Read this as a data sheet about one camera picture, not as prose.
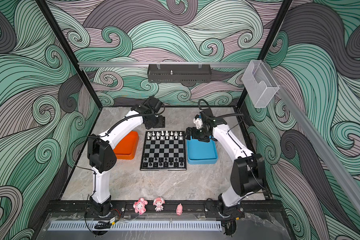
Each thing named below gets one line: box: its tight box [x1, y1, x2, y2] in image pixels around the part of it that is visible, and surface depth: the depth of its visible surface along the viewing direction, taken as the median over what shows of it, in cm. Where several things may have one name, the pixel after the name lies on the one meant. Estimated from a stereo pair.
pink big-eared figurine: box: [133, 197, 149, 215], surface depth 73 cm
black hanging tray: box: [147, 63, 212, 83], surface depth 97 cm
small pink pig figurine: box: [176, 203, 183, 216], surface depth 74 cm
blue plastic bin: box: [186, 135, 218, 165], surface depth 95 cm
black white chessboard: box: [140, 131, 187, 171], surface depth 94 cm
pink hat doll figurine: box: [153, 196, 166, 212], surface depth 74 cm
